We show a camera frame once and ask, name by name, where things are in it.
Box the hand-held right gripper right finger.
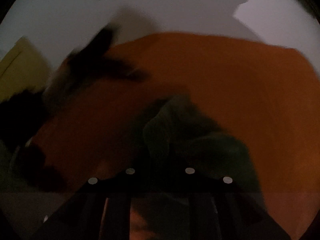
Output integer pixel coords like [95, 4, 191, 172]
[171, 152, 290, 240]

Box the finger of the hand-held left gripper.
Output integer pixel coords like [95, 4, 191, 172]
[67, 26, 118, 65]
[75, 57, 152, 83]

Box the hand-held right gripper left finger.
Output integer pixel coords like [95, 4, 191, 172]
[30, 155, 150, 240]

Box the grey fleece garment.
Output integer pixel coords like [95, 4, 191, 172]
[142, 94, 265, 205]

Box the beige curtain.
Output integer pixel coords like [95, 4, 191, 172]
[0, 36, 54, 103]

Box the orange fleece blanket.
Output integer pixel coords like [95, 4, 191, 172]
[25, 31, 320, 240]

